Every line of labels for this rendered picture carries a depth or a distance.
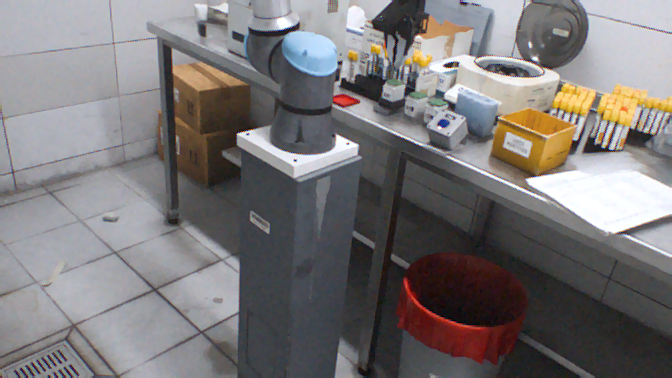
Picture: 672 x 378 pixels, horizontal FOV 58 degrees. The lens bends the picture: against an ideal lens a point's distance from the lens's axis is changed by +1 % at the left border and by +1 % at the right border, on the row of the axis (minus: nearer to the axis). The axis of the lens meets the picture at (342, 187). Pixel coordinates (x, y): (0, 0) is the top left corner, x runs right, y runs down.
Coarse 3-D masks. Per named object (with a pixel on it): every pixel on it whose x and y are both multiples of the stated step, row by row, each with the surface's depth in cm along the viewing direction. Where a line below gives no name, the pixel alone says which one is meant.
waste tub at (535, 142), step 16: (528, 112) 148; (496, 128) 141; (512, 128) 137; (528, 128) 149; (544, 128) 146; (560, 128) 142; (496, 144) 142; (512, 144) 138; (528, 144) 135; (544, 144) 132; (560, 144) 137; (512, 160) 140; (528, 160) 136; (544, 160) 135; (560, 160) 141
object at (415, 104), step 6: (408, 96) 158; (414, 96) 156; (420, 96) 157; (426, 96) 158; (408, 102) 158; (414, 102) 157; (420, 102) 157; (426, 102) 159; (408, 108) 159; (414, 108) 157; (420, 108) 158; (408, 114) 159; (414, 114) 158; (420, 114) 159; (414, 120) 158
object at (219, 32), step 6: (198, 24) 209; (204, 24) 206; (210, 24) 205; (198, 30) 210; (204, 30) 207; (210, 30) 206; (216, 30) 206; (222, 30) 206; (204, 36) 208; (216, 36) 207; (222, 36) 207
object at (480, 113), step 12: (468, 96) 150; (480, 96) 151; (456, 108) 154; (468, 108) 151; (480, 108) 148; (492, 108) 148; (468, 120) 152; (480, 120) 149; (492, 120) 150; (480, 132) 150
